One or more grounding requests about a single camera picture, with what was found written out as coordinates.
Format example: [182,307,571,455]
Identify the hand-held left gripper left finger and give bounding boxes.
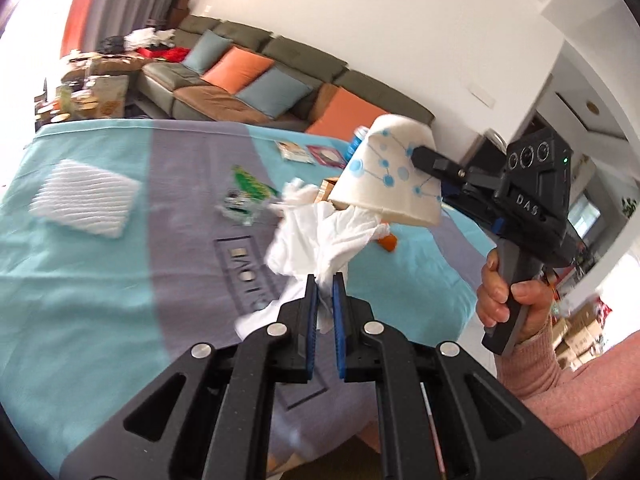
[60,274,319,480]

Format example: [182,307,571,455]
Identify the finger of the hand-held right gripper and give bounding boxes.
[411,145,506,196]
[440,182,501,233]

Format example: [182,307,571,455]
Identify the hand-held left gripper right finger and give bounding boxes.
[331,271,586,480]

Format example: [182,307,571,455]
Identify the cream paper cup blue dots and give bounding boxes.
[327,115,443,226]

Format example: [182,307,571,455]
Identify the white tissue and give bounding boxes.
[235,180,391,341]

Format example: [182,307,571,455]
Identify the green clear milk wrapper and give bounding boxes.
[215,165,281,226]

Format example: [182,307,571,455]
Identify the person's right forearm pink sleeve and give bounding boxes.
[495,327,640,443]

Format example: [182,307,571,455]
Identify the person's right hand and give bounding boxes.
[475,250,558,346]

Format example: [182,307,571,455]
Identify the black cabinet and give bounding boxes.
[472,132,506,171]

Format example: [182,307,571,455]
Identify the blue cup white lid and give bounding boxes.
[342,125,371,161]

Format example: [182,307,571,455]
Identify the orange cushion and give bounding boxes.
[201,46,276,95]
[305,86,390,141]

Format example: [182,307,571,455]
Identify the red snack packet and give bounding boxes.
[306,145,347,168]

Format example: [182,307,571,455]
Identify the clear beige cookie packet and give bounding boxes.
[275,140,316,163]

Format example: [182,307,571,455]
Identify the green sectional sofa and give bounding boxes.
[137,14,436,136]

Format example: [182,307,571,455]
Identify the large teal cushion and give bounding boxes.
[235,66,313,120]

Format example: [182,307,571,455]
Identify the teal grey printed tablecloth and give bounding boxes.
[0,119,481,476]

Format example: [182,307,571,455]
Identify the small teal cushion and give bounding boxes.
[181,30,233,75]

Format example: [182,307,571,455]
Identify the white folded towel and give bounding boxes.
[29,159,142,238]

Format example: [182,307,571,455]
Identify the red cloth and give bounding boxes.
[137,46,191,63]

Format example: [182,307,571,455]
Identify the pile of white clothes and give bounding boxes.
[124,27,173,51]

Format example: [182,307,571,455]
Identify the coffee table with clutter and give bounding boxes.
[35,55,131,121]

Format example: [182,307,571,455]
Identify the black bag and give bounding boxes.
[97,35,131,55]

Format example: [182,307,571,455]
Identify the wide orange grey curtain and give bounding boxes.
[60,0,201,58]

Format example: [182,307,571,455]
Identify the white wall plate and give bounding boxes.
[467,85,496,108]

